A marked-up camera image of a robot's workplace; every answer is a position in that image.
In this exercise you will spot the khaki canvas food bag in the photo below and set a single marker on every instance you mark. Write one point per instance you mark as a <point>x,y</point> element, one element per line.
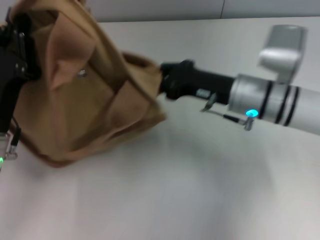
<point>87,100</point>

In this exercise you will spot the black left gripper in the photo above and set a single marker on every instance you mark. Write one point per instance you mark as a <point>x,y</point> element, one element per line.
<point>10,82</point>

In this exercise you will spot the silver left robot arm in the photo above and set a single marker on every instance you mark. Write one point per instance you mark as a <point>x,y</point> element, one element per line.
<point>2,145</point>

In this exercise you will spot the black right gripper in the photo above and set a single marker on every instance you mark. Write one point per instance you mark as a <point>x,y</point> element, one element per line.
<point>200,82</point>

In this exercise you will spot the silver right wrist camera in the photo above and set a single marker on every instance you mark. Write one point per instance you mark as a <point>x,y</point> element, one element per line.
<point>285,52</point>

